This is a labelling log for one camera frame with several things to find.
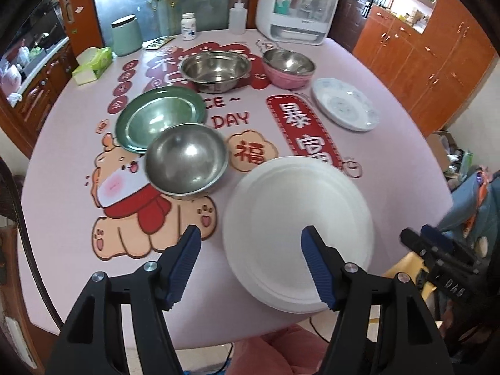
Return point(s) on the blue cloth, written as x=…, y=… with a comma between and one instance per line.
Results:
x=468, y=203

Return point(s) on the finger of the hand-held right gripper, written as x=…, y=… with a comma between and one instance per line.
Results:
x=439, y=238
x=418, y=244

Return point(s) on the wooden storage cabinet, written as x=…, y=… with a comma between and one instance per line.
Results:
x=429, y=58

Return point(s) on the green tissue box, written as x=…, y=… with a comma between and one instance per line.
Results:
x=92, y=66

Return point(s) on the white floral plate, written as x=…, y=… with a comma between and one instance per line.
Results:
x=343, y=103

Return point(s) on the green rimmed steel plate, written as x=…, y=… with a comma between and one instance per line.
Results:
x=156, y=113

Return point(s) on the clear baby bottle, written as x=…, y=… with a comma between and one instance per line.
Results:
x=312, y=4

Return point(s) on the cardboard box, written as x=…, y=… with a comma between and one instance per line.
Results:
x=441, y=152

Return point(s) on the white pill bottle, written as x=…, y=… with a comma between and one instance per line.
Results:
x=188, y=27

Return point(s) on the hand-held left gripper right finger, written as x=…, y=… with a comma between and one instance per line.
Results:
x=318, y=269

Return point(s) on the silver blister pack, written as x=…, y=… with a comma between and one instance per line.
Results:
x=160, y=43

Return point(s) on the wooden sliding door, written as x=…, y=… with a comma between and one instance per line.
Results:
x=84, y=15

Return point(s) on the large steel basin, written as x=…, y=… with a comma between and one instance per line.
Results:
x=215, y=68

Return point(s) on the person's pink trouser leg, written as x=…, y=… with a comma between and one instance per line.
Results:
x=281, y=351

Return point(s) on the white bottle sterilizer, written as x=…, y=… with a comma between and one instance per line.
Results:
x=269, y=0

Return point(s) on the round steel bowl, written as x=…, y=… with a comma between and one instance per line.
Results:
x=183, y=160

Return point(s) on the pink steel-lined bowl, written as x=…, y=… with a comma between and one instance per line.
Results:
x=287, y=82

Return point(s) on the clear squeeze bottle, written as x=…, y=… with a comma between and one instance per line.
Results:
x=237, y=17

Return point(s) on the printed pink tablecloth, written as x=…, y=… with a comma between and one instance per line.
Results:
x=70, y=203

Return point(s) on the wooden kitchen base cabinet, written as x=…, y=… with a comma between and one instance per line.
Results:
x=43, y=93

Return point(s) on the mint green canister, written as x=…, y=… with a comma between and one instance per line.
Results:
x=127, y=37

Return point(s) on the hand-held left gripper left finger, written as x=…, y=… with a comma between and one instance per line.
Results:
x=183, y=265

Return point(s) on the frosted glass door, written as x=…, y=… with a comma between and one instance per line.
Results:
x=211, y=0

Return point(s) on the white foam plate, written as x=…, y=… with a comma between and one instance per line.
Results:
x=297, y=203

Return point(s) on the yellow plastic chair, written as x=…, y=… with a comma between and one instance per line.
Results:
x=406, y=261

